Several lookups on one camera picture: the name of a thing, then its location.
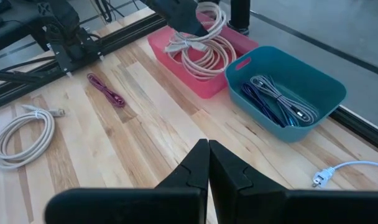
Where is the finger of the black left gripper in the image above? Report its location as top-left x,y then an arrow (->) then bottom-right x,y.
141,0 -> 208,37

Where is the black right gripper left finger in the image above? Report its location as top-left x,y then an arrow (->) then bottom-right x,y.
44,139 -> 210,224

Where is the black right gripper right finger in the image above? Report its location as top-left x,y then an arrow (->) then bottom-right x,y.
209,139 -> 378,224

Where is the beige cable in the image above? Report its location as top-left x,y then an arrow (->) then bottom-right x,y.
0,105 -> 66,170
176,46 -> 221,79
180,34 -> 238,82
164,1 -> 228,53

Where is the teal blue cable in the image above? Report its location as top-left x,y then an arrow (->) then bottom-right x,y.
279,105 -> 302,128

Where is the maroon braided cable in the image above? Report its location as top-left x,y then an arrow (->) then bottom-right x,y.
86,73 -> 127,109

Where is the grey braided cable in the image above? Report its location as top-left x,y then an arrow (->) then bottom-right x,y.
249,74 -> 320,125

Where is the purple braided cable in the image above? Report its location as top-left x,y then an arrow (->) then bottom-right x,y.
240,81 -> 286,128

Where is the person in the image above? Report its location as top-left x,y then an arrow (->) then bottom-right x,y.
228,0 -> 252,37

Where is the red plastic tray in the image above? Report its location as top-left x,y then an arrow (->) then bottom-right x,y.
147,11 -> 260,100

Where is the teal plastic bin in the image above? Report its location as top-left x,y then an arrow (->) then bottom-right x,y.
224,45 -> 348,143

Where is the white power cord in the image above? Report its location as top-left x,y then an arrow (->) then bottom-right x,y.
311,160 -> 378,189

